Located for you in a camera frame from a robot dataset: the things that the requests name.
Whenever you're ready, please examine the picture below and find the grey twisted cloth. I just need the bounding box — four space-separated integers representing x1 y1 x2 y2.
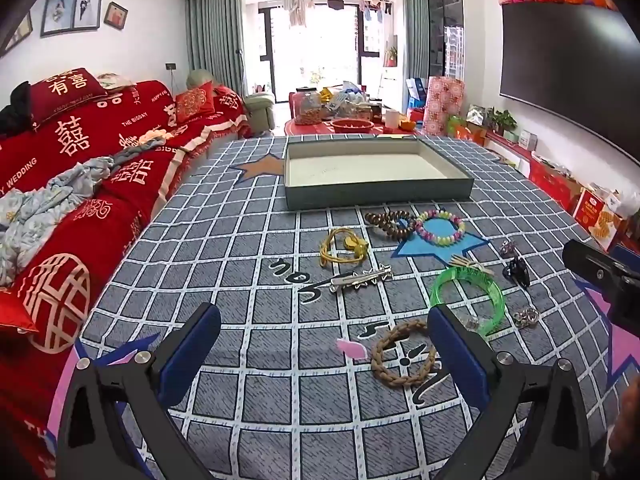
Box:
107 129 173 162

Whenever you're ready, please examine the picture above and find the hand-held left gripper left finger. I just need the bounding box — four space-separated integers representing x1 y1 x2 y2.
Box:
55 302 223 480

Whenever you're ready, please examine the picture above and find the red patterned cushion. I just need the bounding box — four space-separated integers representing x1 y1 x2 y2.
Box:
174 82 216 123

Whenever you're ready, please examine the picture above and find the braided brown hair tie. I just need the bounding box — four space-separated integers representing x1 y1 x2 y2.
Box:
370 319 438 388

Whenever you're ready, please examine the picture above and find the black claw hair clip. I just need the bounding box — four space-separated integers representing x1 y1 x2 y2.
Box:
502 256 531 288

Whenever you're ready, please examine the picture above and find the double picture frame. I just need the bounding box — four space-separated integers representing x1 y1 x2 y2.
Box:
40 0 103 37

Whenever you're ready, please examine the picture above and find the grey-green curtain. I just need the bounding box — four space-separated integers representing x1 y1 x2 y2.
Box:
402 0 430 81
184 0 245 96

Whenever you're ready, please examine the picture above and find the silver metal hair clip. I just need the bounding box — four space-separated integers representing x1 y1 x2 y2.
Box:
327 266 393 294

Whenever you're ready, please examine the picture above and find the large wall picture frame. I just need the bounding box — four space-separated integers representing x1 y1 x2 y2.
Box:
0 10 33 56

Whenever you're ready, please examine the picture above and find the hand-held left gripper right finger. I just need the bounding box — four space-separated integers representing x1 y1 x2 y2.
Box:
427 305 596 480

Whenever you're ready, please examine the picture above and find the orange printed carton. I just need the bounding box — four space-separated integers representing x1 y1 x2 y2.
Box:
572 187 626 251

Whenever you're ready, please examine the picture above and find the clear plastic snack jar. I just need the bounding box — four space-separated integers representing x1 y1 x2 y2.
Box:
294 87 323 126

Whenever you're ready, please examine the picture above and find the red carton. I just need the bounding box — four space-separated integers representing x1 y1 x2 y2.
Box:
529 152 583 211

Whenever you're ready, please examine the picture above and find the black cloth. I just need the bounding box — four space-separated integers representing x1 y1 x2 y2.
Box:
0 80 38 136

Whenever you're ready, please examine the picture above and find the hanging laundry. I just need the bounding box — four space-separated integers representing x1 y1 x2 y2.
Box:
280 0 396 27

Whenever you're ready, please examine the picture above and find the red round tablecloth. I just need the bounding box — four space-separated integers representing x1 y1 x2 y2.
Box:
285 117 426 137

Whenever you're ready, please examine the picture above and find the red printed sofa cover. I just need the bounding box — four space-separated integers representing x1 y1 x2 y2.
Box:
0 79 251 480

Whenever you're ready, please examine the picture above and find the blue and white box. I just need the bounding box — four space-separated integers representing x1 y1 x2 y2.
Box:
406 77 430 106

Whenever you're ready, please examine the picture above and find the black wall television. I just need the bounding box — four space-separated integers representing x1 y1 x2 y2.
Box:
500 2 640 151

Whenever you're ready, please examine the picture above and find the pile of snack packets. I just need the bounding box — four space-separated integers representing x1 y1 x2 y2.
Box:
320 80 386 121

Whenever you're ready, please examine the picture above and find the green translucent plastic bracelet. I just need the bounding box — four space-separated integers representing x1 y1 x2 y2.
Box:
430 266 507 337

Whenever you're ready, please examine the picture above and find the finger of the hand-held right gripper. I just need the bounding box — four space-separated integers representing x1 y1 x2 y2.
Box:
562 239 640 342

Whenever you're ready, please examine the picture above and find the dark glass cabinet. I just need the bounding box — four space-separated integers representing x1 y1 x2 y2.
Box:
426 0 463 81

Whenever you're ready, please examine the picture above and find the red bowl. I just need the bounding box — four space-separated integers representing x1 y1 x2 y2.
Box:
330 118 375 134

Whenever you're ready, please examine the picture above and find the colourful bead bracelet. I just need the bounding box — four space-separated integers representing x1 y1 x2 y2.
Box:
414 209 467 247

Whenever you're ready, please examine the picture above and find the plain red cushion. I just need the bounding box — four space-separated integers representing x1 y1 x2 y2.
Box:
0 287 38 333

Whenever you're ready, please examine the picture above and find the blue floral blanket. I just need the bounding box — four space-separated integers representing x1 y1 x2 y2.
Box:
0 155 121 286

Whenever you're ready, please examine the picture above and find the pink flat clip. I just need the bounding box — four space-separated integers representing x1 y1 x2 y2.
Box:
336 338 371 361

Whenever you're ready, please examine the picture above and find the small picture frame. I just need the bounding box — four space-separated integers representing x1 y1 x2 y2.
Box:
103 1 129 28

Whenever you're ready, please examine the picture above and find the pale green armchair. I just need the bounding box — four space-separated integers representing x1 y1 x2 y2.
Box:
187 69 277 136

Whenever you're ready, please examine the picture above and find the grey checked mat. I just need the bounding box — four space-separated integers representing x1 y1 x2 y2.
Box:
75 132 640 480

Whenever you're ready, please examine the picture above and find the beige hair clip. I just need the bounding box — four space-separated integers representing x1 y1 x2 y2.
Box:
447 255 496 277

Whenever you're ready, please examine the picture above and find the shallow grey-green cardboard box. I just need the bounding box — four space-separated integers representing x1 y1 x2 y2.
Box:
284 137 475 211

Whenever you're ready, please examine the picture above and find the red patterned gift box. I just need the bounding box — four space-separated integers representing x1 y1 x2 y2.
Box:
422 76 465 136

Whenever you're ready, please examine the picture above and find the orange and green packet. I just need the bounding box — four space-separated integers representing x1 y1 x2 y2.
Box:
447 115 486 143

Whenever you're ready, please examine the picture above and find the potted green plant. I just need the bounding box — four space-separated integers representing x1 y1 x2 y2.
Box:
482 107 518 136

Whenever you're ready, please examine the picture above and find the yellow hair tie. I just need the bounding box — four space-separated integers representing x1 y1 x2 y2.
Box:
320 227 370 266

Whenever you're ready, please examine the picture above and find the brown spiral hair tie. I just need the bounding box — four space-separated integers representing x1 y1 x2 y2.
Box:
364 210 418 239

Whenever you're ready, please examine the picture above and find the red pillow with white characters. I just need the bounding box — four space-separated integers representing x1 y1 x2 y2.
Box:
30 67 108 126

